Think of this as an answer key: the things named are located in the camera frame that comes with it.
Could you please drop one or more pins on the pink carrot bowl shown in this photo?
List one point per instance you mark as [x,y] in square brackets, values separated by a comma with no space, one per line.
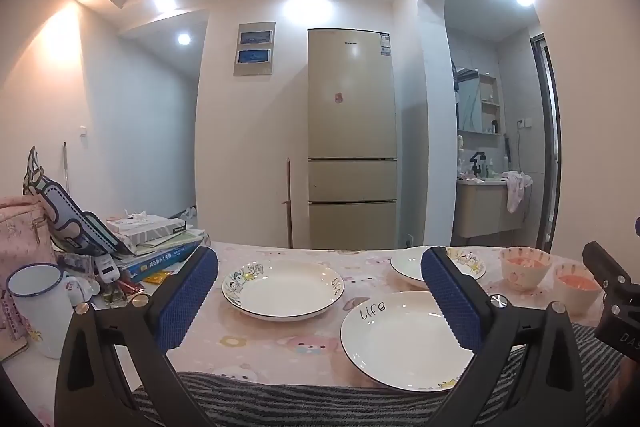
[575,287]

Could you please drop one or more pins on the wooden broom handle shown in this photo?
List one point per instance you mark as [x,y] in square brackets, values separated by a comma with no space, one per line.
[288,204]

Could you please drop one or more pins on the cartoon cardboard cutout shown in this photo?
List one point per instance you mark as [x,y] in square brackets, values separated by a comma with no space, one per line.
[72,229]

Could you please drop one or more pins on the black sliding door frame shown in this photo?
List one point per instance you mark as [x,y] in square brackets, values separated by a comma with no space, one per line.
[552,142]

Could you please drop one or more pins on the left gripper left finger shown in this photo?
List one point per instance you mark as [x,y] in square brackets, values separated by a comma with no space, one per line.
[91,387]

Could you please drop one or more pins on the bathroom mirror cabinet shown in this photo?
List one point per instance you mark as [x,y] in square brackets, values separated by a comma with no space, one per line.
[478,102]

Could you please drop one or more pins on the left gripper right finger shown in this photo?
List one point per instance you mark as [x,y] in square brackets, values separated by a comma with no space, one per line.
[548,389]

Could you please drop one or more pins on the pink strawberry bowl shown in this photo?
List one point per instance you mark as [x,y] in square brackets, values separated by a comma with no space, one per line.
[524,268]

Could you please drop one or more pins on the white cartoon plate back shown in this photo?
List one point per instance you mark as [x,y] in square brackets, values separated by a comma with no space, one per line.
[407,264]

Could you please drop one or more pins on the pink white towel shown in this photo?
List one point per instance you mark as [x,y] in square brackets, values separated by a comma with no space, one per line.
[516,184]

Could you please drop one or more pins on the white enamel mug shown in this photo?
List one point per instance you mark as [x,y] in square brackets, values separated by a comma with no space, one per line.
[41,299]

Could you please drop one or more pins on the wall electrical panel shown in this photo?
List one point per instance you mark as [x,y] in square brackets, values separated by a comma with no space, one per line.
[254,49]

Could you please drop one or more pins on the bathroom vanity cabinet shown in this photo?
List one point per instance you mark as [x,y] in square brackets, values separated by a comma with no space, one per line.
[482,209]

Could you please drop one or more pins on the beige three-door refrigerator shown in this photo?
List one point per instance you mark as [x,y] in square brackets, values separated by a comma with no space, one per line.
[352,140]

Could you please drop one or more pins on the white cartoon plate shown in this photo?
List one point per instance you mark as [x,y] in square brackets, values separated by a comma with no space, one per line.
[282,290]
[407,264]

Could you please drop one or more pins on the pink patterned bag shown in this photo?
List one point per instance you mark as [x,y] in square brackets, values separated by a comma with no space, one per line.
[25,239]

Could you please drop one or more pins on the white life plate front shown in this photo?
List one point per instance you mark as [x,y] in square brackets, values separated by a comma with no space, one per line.
[403,341]

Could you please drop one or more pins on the striped grey cloth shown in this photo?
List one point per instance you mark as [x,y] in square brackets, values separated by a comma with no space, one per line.
[228,402]

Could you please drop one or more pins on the stack of books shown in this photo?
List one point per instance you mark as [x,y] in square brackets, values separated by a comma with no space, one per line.
[152,243]

